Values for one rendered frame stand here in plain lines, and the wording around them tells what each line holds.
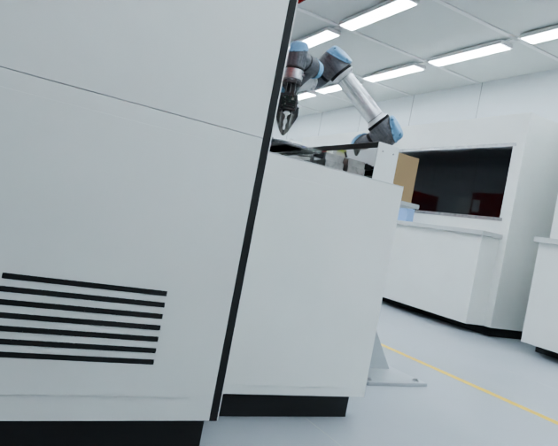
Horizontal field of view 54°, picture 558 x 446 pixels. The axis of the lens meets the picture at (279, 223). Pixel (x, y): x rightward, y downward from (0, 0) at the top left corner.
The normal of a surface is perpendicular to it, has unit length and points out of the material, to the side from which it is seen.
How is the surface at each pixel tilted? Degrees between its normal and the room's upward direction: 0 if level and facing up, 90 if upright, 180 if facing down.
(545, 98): 90
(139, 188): 90
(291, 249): 90
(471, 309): 90
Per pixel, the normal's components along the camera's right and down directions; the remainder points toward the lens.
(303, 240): 0.46, 0.08
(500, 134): -0.87, -0.17
